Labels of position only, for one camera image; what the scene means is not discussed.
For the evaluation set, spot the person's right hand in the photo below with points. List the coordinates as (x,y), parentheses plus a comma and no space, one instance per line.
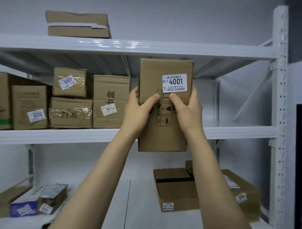
(191,118)

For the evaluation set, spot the person's left hand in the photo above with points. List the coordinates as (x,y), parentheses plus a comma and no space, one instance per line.
(134,118)

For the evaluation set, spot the person's right thumb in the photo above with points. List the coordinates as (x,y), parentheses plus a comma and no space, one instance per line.
(175,101)

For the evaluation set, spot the person's left thumb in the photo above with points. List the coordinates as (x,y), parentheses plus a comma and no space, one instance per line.
(152,101)

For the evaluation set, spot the tall cardboard box white label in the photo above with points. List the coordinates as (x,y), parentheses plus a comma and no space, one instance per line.
(165,132)

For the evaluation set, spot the person's left forearm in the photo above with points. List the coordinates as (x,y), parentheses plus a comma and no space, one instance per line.
(101,179)

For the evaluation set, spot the person's right forearm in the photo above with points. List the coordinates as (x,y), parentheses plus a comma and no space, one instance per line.
(212,184)

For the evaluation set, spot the cardboard box large black character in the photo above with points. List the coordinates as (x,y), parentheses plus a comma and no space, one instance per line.
(111,87)

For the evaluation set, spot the cardboard box clear tape handwriting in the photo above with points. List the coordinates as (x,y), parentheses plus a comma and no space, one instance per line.
(70,113)

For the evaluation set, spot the small cardboard box taped label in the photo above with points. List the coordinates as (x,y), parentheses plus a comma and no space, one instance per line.
(70,82)

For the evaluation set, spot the cardboard box black tape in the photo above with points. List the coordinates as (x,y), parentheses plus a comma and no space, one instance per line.
(175,191)

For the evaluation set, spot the flat cardboard box white tape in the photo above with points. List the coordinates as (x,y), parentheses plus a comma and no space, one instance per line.
(77,23)

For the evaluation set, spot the white metal shelving rack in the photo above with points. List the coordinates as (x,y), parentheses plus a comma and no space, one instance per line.
(279,70)

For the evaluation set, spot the large cardboard box two labels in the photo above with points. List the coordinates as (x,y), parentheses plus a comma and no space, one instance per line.
(245,195)

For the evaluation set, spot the cardboard box with faded print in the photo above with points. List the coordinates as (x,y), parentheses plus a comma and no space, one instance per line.
(28,99)

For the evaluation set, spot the small brown box glossy wrap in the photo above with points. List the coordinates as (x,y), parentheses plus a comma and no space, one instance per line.
(53,198)

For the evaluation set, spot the large cardboard box green stripe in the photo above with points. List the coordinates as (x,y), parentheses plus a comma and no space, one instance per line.
(5,99)

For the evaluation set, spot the blue and white carton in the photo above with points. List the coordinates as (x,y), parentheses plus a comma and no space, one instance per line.
(26,203)

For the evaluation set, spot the plain flat cardboard box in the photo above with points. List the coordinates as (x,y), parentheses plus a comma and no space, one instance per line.
(11,198)

